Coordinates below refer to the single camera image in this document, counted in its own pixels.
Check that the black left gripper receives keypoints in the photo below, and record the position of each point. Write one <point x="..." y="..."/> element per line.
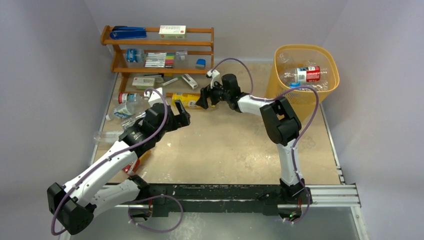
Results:
<point x="180" y="120"/>

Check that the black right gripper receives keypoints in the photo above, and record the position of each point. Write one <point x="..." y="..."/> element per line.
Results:
<point x="214" y="95"/>

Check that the yellow plastic bottle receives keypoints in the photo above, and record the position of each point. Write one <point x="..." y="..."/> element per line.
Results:
<point x="187" y="100"/>

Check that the clear bottle white cap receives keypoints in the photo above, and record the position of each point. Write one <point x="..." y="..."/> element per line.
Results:
<point x="128" y="122"/>

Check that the clear bottle red label red cap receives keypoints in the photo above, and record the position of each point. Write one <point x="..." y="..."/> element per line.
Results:
<point x="306" y="74"/>

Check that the clear unlabeled plastic bottle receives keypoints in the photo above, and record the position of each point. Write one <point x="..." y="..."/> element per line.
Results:
<point x="284" y="62"/>

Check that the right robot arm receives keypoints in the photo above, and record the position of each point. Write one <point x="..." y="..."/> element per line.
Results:
<point x="279" y="118"/>

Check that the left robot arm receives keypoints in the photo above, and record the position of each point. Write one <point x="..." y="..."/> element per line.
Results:
<point x="77" y="202"/>

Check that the white stapler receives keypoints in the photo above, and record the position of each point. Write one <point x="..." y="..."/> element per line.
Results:
<point x="190" y="81"/>

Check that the white marker pen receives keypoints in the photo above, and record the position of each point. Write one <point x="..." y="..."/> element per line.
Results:
<point x="166" y="83"/>

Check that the blue white eraser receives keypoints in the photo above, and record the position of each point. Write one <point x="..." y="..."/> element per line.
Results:
<point x="200" y="64"/>

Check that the small clear container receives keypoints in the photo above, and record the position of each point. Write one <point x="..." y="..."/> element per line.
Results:
<point x="181" y="55"/>

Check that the clear bottle blue white label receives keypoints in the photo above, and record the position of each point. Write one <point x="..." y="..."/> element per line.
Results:
<point x="121" y="111"/>

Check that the set of colored markers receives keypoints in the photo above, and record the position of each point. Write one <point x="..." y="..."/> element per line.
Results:
<point x="160" y="60"/>

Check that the clear bottle red label by shelf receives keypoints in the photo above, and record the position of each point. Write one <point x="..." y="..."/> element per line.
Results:
<point x="132" y="97"/>

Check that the amber bottle red gold label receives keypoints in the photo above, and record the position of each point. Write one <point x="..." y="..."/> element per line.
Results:
<point x="133" y="167"/>

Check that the wooden shelf rack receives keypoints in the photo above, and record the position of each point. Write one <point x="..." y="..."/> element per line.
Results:
<point x="166" y="50"/>

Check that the blue stapler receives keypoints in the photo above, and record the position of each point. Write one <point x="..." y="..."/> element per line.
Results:
<point x="128" y="32"/>

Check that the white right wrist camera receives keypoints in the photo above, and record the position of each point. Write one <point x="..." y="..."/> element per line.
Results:
<point x="214" y="77"/>

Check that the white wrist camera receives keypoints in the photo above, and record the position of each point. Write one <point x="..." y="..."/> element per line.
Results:
<point x="214" y="77"/>
<point x="154" y="97"/>

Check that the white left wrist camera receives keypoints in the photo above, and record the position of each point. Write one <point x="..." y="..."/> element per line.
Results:
<point x="154" y="97"/>

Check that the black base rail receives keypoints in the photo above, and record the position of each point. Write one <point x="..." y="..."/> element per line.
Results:
<point x="265" y="199"/>

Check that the aluminium table frame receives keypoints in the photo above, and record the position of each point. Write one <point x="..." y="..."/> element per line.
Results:
<point x="334" y="214"/>

